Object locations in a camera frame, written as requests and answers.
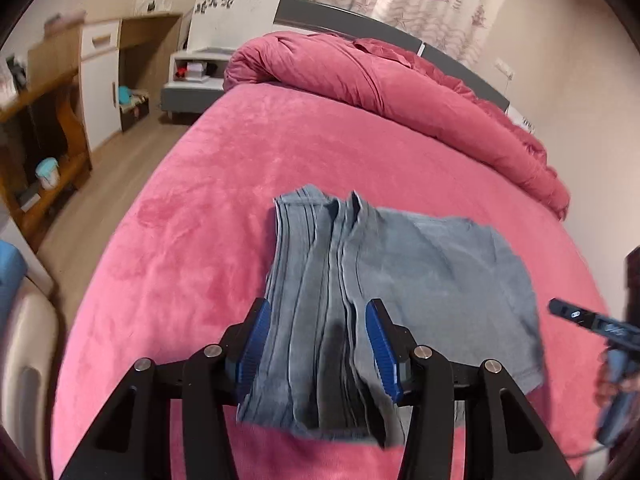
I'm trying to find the wooden cabinet with white doors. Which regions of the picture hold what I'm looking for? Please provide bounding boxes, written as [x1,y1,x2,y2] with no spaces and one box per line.
[80,12,183,153]

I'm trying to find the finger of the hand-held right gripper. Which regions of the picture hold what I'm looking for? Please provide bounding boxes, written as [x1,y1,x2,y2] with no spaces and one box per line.
[548,298,640,351]

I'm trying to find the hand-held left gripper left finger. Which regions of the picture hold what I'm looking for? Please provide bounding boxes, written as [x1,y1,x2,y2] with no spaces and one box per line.
[59,297,273,480]

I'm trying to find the blue cushion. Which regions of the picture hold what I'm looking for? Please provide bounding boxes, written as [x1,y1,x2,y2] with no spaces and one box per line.
[0,240,28,328]

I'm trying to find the wooden shelf desk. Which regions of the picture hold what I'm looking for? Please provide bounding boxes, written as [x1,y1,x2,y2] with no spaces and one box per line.
[0,25,93,251]

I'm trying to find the pink rolled duvet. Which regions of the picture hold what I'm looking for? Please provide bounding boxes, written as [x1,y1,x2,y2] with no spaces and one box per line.
[222,30,572,221]

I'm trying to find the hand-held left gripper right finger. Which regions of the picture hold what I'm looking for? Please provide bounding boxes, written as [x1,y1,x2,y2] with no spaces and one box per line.
[365,298,576,480]

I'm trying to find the light blue jar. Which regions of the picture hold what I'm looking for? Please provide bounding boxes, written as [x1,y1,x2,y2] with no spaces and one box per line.
[36,157,61,191]

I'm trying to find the grey and white headboard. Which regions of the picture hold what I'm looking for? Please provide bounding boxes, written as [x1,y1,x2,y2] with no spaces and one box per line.
[187,0,538,136]

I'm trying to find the white and grey nightstand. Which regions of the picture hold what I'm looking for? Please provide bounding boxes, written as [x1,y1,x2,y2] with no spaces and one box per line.
[161,47,236,123]

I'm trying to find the dark storage box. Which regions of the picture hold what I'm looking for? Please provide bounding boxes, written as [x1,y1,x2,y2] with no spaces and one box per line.
[119,91,151,132]

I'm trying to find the blue denim pants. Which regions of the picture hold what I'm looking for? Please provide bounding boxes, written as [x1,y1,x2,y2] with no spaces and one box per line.
[236,185,546,448]

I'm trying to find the pink bed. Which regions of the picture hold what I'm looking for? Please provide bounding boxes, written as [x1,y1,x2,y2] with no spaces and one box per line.
[50,82,621,480]

